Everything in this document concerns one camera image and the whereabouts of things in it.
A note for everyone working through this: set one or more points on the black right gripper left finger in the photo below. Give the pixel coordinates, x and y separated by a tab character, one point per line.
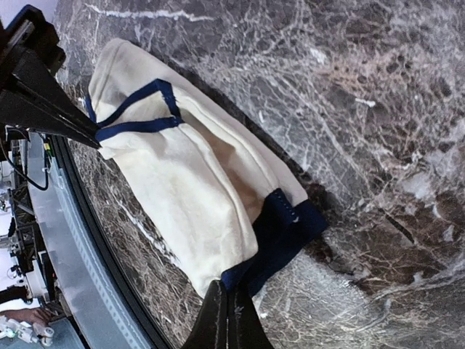
210	327

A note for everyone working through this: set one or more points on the cream underwear with navy trim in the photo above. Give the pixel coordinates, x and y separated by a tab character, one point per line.
226	206

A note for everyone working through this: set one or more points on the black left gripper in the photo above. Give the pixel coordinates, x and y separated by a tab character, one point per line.
31	58

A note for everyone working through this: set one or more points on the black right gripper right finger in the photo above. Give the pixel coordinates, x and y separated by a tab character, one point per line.
244	327

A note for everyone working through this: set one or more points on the grey slotted cable duct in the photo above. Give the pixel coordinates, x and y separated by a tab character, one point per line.
85	283

